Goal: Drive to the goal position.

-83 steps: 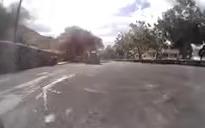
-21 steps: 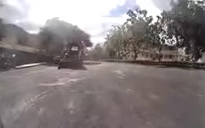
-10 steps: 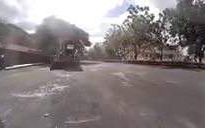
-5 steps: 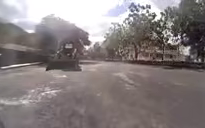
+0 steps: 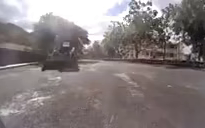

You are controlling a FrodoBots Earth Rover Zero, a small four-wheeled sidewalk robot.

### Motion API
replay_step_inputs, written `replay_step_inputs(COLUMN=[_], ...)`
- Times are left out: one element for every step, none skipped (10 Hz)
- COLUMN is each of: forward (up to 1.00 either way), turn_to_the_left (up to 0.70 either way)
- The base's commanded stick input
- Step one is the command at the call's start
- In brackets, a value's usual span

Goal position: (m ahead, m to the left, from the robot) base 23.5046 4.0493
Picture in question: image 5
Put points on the grey asphalt road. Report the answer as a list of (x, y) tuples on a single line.
[(116, 96)]

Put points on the dark loader vehicle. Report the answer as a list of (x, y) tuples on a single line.
[(61, 60)]

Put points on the large dark tree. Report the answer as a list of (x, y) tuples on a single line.
[(58, 31)]

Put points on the row of trees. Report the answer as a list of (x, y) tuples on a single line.
[(150, 30)]

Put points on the pale building behind trees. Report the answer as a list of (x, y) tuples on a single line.
[(171, 51)]

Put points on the pale kerb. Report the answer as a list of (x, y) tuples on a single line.
[(15, 65)]

